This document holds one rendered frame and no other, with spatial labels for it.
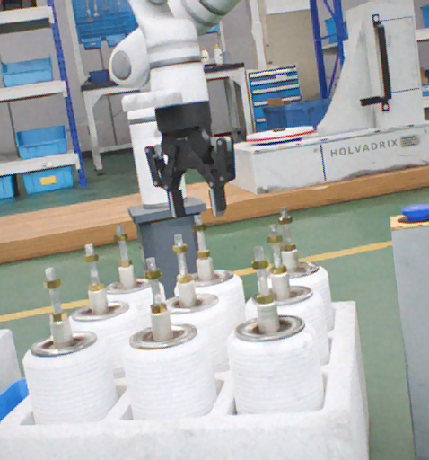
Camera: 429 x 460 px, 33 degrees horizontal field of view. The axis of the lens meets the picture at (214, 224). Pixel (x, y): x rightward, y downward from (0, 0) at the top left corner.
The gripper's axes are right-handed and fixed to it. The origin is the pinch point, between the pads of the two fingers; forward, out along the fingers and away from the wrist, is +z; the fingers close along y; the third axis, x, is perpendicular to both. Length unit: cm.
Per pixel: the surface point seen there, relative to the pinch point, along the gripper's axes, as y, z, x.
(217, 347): -9.2, 15.1, 12.1
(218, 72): 302, -35, -448
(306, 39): 283, -57, -579
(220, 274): -0.8, 10.2, -1.8
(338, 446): -29.1, 20.1, 21.5
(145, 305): 6.5, 12.4, 6.6
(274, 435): -23.5, 18.6, 23.9
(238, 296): -4.5, 12.7, -0.2
